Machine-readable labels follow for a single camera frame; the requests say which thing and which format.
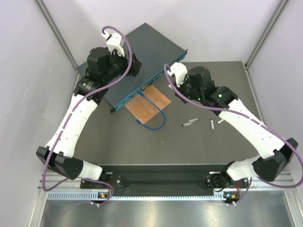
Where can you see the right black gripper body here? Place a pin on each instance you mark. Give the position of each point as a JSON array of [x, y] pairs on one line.
[[185, 88]]

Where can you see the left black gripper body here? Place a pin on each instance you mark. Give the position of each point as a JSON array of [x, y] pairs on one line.
[[119, 66]]

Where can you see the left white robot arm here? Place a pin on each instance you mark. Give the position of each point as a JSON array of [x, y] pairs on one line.
[[103, 67]]

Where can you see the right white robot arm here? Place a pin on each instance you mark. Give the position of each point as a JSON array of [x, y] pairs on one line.
[[274, 151]]

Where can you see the silver transceiver module upper left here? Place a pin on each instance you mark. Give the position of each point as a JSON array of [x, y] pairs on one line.
[[193, 120]]

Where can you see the silver transceiver module lower left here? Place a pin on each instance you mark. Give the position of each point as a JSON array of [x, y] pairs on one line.
[[187, 124]]

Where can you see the wooden board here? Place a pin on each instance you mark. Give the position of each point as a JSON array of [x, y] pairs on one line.
[[144, 110]]

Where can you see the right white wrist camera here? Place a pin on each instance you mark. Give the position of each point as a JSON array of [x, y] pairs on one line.
[[179, 72]]

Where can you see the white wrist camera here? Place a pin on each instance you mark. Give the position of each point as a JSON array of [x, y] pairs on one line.
[[114, 43], [179, 72]]

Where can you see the dark blue network switch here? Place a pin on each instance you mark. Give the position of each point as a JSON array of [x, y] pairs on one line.
[[151, 48]]

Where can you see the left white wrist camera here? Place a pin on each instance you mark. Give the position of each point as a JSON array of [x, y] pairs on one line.
[[114, 43]]

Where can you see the aluminium frame rail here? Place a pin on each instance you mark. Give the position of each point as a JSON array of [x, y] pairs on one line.
[[201, 180]]

